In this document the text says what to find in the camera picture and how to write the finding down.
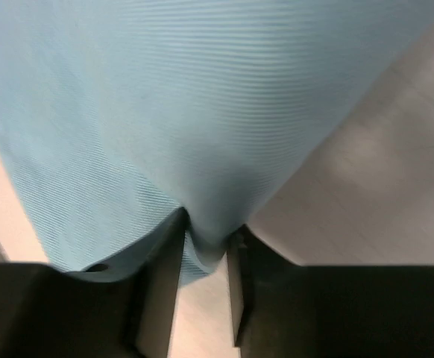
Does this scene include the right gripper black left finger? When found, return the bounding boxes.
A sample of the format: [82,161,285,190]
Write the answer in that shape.
[82,207,188,358]

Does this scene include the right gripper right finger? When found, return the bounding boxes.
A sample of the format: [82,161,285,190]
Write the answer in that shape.
[226,223,304,350]

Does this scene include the light blue trousers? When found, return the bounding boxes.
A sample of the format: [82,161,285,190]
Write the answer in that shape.
[0,1,434,283]

